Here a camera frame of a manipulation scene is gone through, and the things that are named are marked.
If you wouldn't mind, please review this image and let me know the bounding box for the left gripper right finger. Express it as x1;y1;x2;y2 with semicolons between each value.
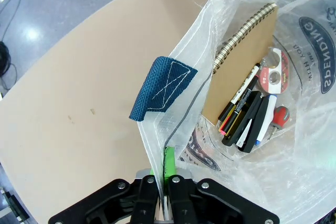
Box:
163;146;280;224

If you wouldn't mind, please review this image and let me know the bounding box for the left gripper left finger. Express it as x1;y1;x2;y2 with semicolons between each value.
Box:
48;167;161;224

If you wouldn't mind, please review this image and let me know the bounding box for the black yellow highlighter pen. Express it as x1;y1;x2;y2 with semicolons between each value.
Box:
218;90;251;137

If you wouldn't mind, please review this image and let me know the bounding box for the translucent bag with blue handles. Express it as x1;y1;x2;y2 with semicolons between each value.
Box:
128;0;336;224

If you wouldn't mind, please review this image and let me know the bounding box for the black stapler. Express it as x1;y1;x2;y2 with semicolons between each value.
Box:
222;90;263;154

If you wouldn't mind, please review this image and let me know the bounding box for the white blue plastic pen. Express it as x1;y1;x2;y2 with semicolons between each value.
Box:
254;94;278;146

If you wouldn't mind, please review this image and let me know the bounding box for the red stubby screwdriver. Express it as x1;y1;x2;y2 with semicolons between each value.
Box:
267;105;291;141

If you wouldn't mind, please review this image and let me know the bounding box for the black white marker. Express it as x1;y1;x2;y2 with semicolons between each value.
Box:
217;62;261;122

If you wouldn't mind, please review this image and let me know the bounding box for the brown spiral notebook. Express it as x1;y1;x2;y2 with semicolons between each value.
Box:
202;2;279;126

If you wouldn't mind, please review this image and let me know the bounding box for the red tape dispenser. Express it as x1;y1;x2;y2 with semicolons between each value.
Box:
258;47;291;95

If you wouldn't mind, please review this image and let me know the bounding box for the coiled black cable bundle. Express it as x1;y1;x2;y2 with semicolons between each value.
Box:
0;41;18;91

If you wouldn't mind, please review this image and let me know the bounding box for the thin black floor cable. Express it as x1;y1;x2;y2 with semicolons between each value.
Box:
0;0;25;41

